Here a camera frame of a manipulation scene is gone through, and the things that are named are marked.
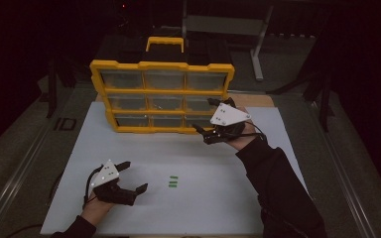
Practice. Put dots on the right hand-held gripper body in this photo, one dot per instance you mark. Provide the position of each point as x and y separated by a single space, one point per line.
228 115

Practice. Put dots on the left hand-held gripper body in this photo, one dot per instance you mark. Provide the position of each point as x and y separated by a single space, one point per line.
107 175

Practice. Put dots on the clear plastic drawer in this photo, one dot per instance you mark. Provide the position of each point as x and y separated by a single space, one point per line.
195 119

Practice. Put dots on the yellow and black drawer organizer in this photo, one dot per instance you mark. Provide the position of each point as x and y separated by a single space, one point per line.
208 67

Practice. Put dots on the person's right hand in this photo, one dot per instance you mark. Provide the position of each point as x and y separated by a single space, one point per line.
246 140

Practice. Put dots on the person's left hand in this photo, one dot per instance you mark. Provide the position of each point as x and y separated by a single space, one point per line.
96 208

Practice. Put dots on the white table mat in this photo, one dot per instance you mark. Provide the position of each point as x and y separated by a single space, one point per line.
211 185

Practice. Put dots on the grey metal stand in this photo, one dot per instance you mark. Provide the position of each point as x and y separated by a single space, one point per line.
223 24

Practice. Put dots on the group of clear drawers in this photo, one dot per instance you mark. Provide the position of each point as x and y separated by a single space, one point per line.
122 79

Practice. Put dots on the black stand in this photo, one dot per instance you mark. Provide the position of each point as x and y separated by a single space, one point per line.
324 99
51 86

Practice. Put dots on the aluminium rail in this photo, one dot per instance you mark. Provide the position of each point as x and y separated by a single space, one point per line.
339 167
25 165

